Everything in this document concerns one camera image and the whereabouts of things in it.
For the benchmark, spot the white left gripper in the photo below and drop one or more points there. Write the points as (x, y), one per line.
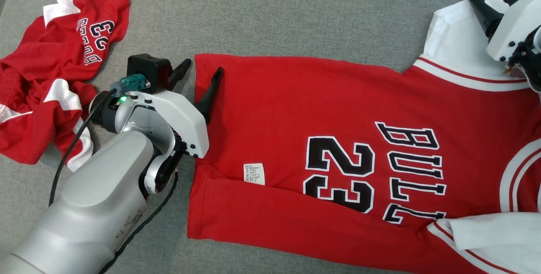
(181, 117)

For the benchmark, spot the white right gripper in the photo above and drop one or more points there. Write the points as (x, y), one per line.
(515, 24)

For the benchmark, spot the red Bulls 23 jersey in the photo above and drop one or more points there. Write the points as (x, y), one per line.
(296, 109)

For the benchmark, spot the red white basketball shorts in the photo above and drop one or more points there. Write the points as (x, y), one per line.
(50, 54)

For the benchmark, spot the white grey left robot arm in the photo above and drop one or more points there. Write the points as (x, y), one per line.
(97, 198)

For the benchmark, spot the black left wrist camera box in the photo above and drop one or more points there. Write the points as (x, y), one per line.
(148, 67)

